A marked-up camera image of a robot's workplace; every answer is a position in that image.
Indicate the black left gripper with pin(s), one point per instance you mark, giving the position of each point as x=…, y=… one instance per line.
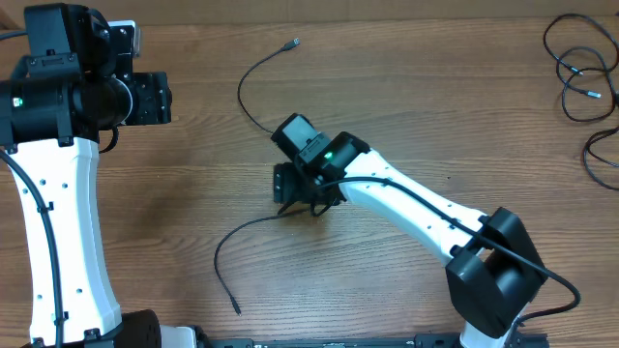
x=155, y=97

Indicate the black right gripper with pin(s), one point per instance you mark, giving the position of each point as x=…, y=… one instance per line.
x=291, y=191

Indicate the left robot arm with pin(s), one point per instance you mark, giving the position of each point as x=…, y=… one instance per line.
x=76, y=82

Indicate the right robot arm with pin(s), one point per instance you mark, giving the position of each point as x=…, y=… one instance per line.
x=491, y=264

